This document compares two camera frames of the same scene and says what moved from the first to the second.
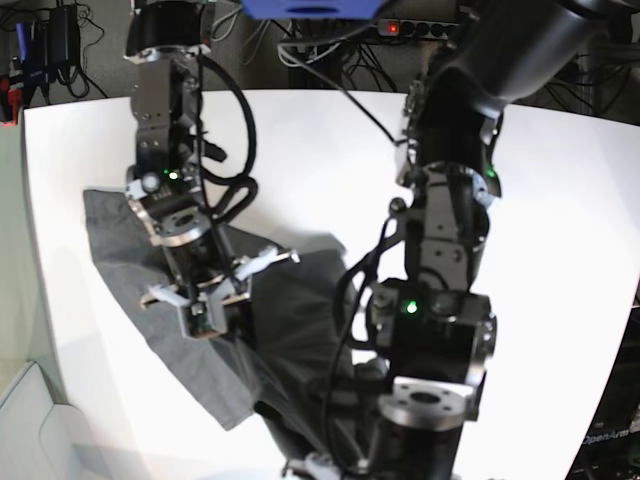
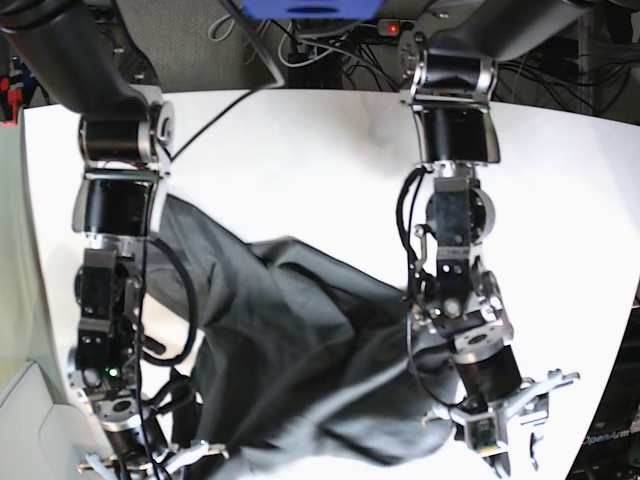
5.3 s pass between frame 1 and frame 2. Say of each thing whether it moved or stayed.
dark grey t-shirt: moved
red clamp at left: stayed
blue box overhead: stayed
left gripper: moved
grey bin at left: stayed
